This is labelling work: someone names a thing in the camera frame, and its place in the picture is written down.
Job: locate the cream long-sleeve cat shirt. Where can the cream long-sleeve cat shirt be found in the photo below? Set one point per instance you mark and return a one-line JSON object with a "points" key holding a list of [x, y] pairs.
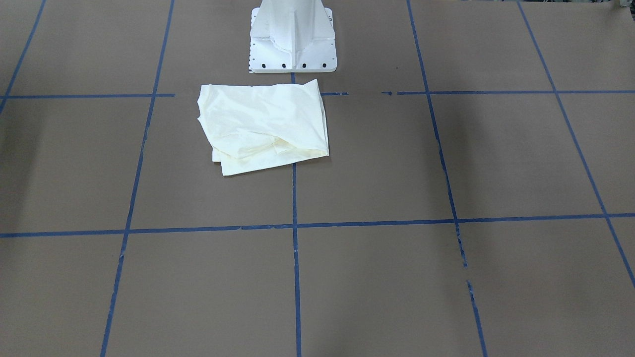
{"points": [[253, 128]]}

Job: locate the white mounting plate with holes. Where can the white mounting plate with holes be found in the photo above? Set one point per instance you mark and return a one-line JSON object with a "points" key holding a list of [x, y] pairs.
{"points": [[292, 36]]}

